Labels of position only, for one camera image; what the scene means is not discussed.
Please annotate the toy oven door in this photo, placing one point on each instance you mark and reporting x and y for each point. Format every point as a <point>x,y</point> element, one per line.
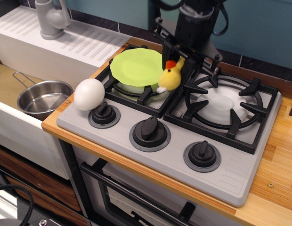
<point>126,199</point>

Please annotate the black burner grate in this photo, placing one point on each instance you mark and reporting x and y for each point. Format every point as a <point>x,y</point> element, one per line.
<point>230,110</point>
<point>134,100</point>

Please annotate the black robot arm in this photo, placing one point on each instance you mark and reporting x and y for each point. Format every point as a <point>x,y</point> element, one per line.
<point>201,6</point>

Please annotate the black left burner grate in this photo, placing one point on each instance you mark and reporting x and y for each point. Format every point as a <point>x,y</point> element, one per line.
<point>134,100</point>

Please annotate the black right burner grate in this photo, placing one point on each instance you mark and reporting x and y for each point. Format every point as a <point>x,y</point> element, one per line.
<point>230,110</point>

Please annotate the black left stove knob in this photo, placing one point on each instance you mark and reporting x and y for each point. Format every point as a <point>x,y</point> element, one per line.
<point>104,116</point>

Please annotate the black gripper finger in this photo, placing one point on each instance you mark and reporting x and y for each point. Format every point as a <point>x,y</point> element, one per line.
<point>168,53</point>
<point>191,67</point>

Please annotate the white toy sink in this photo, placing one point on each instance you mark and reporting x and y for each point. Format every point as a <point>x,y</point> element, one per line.
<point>74,57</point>

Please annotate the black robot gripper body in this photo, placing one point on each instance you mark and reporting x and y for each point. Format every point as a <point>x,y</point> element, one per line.
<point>191,37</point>

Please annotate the grey toy faucet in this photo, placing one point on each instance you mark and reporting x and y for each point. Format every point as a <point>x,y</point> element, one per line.
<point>52,21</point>

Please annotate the black oven door handle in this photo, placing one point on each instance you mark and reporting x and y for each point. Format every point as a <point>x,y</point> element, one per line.
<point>135,196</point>

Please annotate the black right stove knob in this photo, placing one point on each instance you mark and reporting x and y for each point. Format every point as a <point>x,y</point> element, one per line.
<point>202,157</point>

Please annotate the black stove knob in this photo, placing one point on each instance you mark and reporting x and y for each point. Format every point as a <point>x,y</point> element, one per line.
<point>202,157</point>
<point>104,116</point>
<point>150,135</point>

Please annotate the yellow stuffed duck toy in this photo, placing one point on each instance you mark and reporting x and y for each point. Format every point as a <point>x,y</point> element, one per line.
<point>171,76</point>

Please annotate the grey toy stove top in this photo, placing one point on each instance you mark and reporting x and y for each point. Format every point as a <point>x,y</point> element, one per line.
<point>230,182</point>

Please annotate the stainless steel pot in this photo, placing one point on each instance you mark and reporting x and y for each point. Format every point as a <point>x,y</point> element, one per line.
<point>43,98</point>

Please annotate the black middle stove knob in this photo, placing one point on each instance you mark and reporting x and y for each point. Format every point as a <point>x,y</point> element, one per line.
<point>150,135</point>

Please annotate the light green plastic plate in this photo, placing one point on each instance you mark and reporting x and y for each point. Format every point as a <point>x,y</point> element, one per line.
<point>137,67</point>

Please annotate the wooden drawer front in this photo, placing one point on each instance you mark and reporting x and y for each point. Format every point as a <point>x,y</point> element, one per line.
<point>40,178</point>

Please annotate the white egg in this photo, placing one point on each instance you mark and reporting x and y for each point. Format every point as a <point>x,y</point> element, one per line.
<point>89,94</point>

